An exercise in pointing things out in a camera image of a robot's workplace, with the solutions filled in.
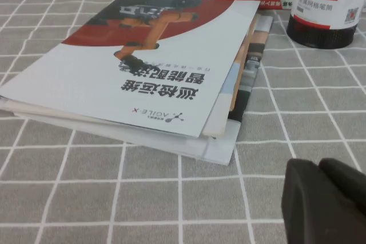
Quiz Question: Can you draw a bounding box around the grey checked tablecloth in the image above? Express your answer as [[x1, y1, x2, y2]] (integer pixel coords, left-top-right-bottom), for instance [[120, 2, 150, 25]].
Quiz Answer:
[[0, 0, 366, 244]]

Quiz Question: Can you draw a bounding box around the photo cover brochure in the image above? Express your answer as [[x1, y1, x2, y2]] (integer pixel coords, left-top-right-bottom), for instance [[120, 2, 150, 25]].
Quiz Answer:
[[227, 12, 275, 123]]

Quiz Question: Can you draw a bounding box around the plain white brochure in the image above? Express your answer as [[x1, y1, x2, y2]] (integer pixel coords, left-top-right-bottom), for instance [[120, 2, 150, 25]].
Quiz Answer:
[[0, 95, 243, 166]]

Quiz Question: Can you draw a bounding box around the red and black robot book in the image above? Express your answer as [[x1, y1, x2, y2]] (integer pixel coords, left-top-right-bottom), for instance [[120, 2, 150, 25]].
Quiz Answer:
[[0, 0, 261, 139]]

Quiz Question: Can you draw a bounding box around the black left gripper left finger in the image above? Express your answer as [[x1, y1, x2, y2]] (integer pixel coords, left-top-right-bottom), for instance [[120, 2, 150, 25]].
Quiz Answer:
[[282, 157, 366, 244]]

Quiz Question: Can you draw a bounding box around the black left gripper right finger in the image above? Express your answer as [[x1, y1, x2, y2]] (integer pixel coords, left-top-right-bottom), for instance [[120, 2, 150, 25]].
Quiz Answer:
[[318, 157, 366, 214]]

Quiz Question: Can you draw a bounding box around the black mesh pen holder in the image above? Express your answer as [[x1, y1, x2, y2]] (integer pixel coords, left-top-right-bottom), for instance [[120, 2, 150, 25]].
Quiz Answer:
[[286, 0, 366, 50]]

